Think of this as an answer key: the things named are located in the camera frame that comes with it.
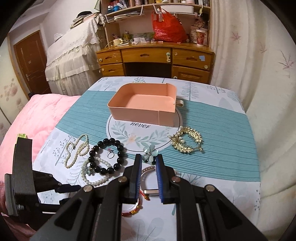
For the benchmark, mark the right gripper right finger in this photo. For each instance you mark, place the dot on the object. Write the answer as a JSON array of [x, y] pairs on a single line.
[[202, 213]]

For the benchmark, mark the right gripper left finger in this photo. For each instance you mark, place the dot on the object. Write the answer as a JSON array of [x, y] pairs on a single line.
[[94, 213]]

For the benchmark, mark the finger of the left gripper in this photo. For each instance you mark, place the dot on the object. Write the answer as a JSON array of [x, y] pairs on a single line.
[[67, 187], [52, 203]]

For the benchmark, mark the blue flower brooch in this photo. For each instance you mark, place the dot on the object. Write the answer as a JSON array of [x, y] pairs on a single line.
[[88, 170]]

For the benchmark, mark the green paper scrap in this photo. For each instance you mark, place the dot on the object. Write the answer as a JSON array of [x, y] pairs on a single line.
[[22, 135]]

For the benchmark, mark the pink quilt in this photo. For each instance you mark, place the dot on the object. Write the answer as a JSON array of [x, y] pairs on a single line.
[[36, 120]]

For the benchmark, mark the printed tablecloth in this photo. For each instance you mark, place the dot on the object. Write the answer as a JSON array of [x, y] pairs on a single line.
[[88, 135]]

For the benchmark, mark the gold leaf brooch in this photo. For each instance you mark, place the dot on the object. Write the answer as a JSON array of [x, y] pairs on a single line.
[[186, 140]]

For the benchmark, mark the white lace covered furniture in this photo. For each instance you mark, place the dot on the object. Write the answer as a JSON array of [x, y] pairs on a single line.
[[72, 66]]

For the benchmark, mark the pink cardboard tray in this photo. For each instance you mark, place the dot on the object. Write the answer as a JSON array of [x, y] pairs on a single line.
[[152, 103]]

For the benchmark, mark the brown wooden door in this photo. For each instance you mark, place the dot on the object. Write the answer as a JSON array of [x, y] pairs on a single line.
[[31, 59]]

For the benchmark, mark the white mug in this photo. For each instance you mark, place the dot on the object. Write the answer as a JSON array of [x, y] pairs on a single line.
[[117, 42]]

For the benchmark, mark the white floral curtain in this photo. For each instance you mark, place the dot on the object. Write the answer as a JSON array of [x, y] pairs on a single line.
[[255, 57]]

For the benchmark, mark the wooden desk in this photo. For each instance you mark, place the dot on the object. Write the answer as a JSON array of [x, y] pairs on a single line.
[[141, 55]]

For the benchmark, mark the floral paper cup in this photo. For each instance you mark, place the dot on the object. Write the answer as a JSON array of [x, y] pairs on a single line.
[[201, 37]]

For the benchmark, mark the red plastic bag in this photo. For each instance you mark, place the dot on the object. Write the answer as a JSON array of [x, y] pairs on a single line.
[[168, 28]]

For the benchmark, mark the white wire shelf rack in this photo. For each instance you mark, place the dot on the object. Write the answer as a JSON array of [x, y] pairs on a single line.
[[173, 8]]

